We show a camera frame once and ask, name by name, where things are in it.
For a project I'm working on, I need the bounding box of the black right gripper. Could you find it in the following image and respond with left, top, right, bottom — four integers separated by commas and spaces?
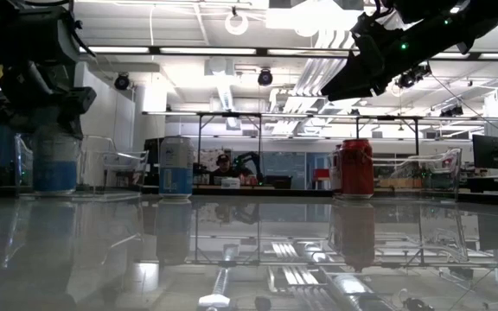
319, 11, 407, 103

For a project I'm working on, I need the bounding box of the white ring light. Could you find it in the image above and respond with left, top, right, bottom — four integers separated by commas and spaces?
224, 11, 250, 37

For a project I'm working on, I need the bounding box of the clear plastic bin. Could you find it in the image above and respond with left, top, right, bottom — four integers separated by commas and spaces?
14, 132, 143, 203
371, 148, 463, 200

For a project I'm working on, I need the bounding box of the black monitor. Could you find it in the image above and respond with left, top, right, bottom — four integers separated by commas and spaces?
472, 133, 498, 171

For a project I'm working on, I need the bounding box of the red Coca-Cola can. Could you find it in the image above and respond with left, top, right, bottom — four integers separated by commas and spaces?
338, 138, 375, 200

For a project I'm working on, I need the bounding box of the black hanging camera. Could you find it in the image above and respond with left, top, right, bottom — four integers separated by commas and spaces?
114, 72, 131, 92
257, 67, 274, 87

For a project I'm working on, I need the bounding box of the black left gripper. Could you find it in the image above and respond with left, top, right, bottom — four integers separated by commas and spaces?
0, 86, 99, 141

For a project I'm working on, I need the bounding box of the white and blue soda can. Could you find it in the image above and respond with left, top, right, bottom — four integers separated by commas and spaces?
158, 136, 195, 200
32, 129, 82, 196

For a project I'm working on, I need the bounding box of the black overhead rack frame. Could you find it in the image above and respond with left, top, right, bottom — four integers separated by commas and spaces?
142, 110, 498, 157

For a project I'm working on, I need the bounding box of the person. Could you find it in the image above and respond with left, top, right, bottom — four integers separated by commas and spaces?
211, 153, 242, 180

